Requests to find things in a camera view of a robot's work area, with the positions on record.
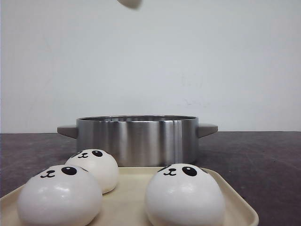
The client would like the panda bun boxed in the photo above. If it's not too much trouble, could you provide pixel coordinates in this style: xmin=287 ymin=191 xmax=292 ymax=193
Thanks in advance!
xmin=17 ymin=165 xmax=102 ymax=226
xmin=118 ymin=0 xmax=142 ymax=10
xmin=145 ymin=163 xmax=225 ymax=226
xmin=66 ymin=149 xmax=119 ymax=194

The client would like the beige rectangular tray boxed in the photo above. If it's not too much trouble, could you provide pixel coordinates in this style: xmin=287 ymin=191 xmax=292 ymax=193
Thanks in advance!
xmin=0 ymin=166 xmax=260 ymax=226

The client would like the stainless steel steamer pot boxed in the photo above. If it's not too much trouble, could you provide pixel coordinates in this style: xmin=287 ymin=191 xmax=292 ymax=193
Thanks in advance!
xmin=57 ymin=115 xmax=218 ymax=167

